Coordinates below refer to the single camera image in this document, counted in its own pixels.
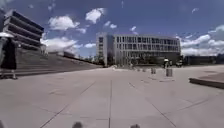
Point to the low dark building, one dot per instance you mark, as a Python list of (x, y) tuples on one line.
[(203, 60)]

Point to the person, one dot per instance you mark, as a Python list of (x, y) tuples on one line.
[(166, 63), (8, 55)]

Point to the white grid-window building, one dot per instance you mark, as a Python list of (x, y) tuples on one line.
[(143, 48)]

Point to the vehicle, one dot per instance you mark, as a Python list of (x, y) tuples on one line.
[(179, 63)]

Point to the robot's own part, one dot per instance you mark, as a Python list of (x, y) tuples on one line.
[(77, 125), (135, 126)]

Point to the wide stone steps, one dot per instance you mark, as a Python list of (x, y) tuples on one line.
[(43, 63)]

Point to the dark tiered building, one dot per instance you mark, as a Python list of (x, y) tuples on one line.
[(23, 30)]

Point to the low dark platform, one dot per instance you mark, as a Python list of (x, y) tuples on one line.
[(210, 81)]

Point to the grey paved plaza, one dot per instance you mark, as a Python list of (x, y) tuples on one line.
[(100, 100)]

